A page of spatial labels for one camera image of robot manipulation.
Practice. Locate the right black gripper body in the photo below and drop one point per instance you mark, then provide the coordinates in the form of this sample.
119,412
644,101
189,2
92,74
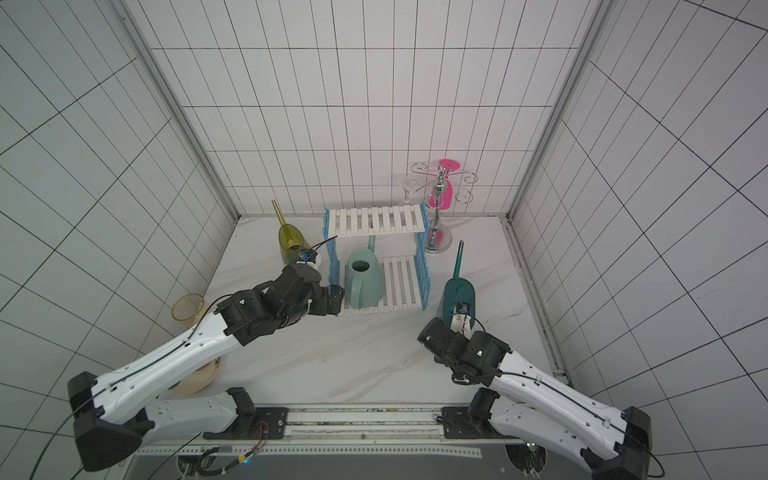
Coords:
433,335

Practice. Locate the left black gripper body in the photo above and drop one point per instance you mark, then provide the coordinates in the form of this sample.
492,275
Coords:
316,305

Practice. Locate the light green watering can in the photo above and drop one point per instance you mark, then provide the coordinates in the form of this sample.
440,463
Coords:
364,277

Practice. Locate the olive green watering can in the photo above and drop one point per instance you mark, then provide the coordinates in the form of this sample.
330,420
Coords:
290,238

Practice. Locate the dark teal watering can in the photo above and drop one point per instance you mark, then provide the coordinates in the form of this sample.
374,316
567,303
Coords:
457,289

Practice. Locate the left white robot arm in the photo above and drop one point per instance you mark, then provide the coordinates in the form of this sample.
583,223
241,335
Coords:
119,412

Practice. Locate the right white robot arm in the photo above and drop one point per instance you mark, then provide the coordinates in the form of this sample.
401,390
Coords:
515,399

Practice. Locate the blue white slatted shelf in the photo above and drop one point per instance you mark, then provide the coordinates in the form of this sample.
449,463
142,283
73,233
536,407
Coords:
401,236

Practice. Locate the chrome glass holder stand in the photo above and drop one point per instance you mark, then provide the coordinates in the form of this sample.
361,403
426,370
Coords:
439,237

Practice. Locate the clear wine glass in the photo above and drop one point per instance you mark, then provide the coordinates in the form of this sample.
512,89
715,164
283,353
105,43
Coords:
409,185

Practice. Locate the pink glass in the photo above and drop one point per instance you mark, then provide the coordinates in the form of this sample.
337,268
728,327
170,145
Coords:
442,194

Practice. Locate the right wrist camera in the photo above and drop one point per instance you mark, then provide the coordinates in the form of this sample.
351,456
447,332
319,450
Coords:
462,321

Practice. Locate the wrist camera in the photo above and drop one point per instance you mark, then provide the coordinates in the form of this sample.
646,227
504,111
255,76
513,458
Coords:
309,257
462,321

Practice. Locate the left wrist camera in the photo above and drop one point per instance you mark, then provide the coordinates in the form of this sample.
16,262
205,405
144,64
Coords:
309,257

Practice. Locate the metal base rail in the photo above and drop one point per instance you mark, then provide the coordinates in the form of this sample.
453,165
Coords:
336,429

